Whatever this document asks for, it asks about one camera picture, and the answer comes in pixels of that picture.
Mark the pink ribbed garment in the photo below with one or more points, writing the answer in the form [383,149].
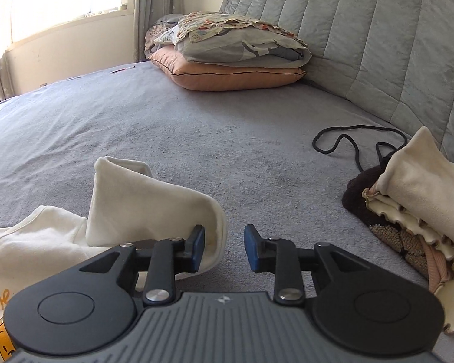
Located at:
[437,268]

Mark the grey bed blanket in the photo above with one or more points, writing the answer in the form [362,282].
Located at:
[174,128]

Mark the dark brown patterned knit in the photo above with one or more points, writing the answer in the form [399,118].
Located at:
[359,196]

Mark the red pen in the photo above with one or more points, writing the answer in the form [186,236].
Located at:
[123,69]

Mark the grey quilted headboard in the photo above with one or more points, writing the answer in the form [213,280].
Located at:
[363,26]

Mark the grey floral ruffled pillow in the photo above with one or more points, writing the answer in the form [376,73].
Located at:
[242,49]

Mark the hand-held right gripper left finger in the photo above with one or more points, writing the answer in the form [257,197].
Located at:
[198,249]

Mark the cream sweatshirt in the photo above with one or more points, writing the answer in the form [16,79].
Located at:
[117,204]

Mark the folded grey ruffled bedding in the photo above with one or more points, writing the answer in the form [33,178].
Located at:
[162,22]

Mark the peach pillow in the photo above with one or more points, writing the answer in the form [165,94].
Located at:
[230,77]

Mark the cream folded garment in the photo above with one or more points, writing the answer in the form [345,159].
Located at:
[420,181]

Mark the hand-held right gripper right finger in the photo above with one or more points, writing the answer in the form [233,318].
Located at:
[251,249]

